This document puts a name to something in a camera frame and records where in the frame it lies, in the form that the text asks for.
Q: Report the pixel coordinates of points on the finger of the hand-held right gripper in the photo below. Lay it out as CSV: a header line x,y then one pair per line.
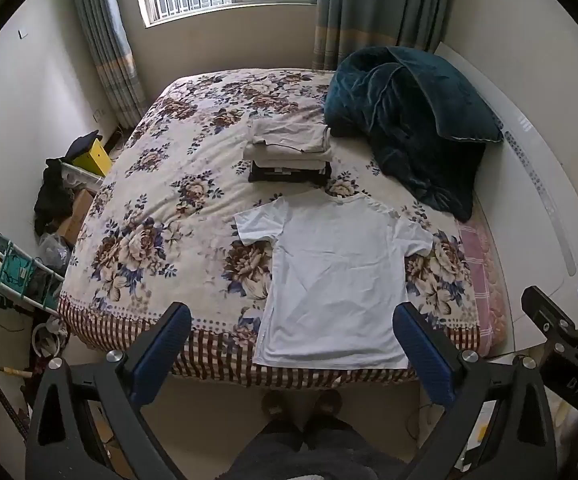
x,y
544,310

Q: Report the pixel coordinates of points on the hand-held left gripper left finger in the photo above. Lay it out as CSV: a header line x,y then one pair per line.
x,y
166,340

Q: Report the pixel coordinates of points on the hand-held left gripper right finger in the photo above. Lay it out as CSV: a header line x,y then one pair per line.
x,y
426,350

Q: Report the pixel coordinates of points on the white t-shirt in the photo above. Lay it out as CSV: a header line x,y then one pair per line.
x,y
334,280

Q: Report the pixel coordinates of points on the black hanging clothes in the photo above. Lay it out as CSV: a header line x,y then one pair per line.
x,y
51,200

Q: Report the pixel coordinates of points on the pink checked mattress pad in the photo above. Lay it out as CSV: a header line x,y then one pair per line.
x,y
484,270

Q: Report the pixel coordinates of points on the person's right brown slipper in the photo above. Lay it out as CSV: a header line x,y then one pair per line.
x,y
328,402

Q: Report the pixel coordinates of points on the person's brown slipper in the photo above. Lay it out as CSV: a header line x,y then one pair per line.
x,y
275,402
328,402

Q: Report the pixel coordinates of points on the flat cardboard piece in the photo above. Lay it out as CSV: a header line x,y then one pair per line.
x,y
111,440

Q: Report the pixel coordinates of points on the person's left brown slipper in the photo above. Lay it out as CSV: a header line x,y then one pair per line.
x,y
275,402

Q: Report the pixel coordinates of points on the white bed headboard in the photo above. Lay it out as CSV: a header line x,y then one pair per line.
x,y
534,185

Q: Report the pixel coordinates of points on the floral checked-border blanket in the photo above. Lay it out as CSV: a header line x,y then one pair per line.
x,y
169,210

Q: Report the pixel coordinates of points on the clear plastic bag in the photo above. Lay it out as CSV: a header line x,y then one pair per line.
x,y
54,252

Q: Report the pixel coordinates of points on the brown cardboard box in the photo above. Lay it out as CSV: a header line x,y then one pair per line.
x,y
76,215

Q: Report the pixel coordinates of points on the teal and white rack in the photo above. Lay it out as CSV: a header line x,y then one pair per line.
x,y
19,270

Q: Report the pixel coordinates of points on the white plastic crate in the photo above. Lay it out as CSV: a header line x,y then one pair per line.
x,y
81,176

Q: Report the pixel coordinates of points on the yellow box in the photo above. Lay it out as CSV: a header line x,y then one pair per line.
x,y
94,160

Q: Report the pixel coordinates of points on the black cloth on box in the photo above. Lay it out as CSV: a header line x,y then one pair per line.
x,y
81,145

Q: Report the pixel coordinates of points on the cream folded garment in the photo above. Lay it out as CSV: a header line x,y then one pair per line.
x,y
279,155

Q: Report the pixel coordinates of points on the teal plush blanket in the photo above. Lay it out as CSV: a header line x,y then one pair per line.
x,y
409,110

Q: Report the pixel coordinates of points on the grey-blue striped curtain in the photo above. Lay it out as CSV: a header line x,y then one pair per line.
x,y
369,0
104,35

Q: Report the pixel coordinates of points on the wall socket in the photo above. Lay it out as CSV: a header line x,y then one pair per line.
x,y
99,115

